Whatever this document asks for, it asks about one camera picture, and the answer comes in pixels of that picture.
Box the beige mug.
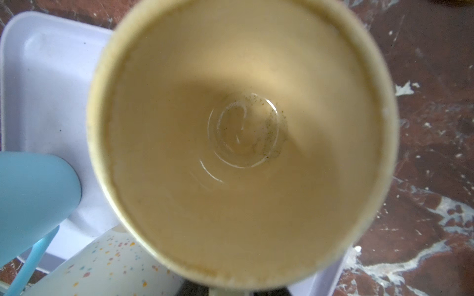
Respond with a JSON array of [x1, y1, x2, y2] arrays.
[[86, 1, 399, 292]]

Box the white mug blue handle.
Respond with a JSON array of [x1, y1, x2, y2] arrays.
[[1, 152, 81, 296]]

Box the lavender plastic tray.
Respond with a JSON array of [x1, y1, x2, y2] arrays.
[[0, 10, 353, 296]]

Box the white speckled mug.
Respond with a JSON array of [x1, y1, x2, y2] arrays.
[[24, 226, 185, 296]]

